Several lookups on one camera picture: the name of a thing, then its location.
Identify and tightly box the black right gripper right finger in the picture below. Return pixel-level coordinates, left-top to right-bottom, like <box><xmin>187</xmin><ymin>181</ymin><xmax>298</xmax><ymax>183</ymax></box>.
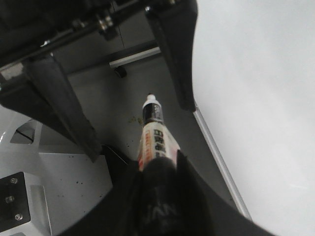
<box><xmin>146</xmin><ymin>4</ymin><xmax>198</xmax><ymax>112</ymax></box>

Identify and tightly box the white glossy whiteboard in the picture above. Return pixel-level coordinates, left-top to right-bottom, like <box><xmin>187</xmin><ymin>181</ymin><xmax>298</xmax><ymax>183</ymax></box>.
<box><xmin>192</xmin><ymin>0</ymin><xmax>315</xmax><ymax>236</ymax></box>

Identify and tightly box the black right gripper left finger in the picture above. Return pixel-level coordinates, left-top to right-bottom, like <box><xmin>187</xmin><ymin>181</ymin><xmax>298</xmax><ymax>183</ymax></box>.
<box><xmin>24</xmin><ymin>55</ymin><xmax>102</xmax><ymax>163</ymax></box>

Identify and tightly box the white robot base platform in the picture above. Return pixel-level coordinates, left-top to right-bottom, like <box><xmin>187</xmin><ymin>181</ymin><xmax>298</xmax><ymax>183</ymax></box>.
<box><xmin>0</xmin><ymin>108</ymin><xmax>112</xmax><ymax>236</ymax></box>

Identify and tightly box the black bolted mounting plate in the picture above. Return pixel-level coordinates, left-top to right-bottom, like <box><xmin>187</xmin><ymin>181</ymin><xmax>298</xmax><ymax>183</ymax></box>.
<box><xmin>0</xmin><ymin>172</ymin><xmax>31</xmax><ymax>232</ymax></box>

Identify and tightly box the white black whiteboard marker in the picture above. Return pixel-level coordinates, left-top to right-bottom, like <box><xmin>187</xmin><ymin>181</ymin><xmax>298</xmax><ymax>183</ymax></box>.
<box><xmin>137</xmin><ymin>94</ymin><xmax>180</xmax><ymax>171</ymax></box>

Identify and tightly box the whiteboard stand leg with caster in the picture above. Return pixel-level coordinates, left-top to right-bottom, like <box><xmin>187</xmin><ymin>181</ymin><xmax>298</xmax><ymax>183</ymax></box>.
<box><xmin>65</xmin><ymin>40</ymin><xmax>162</xmax><ymax>79</ymax></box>

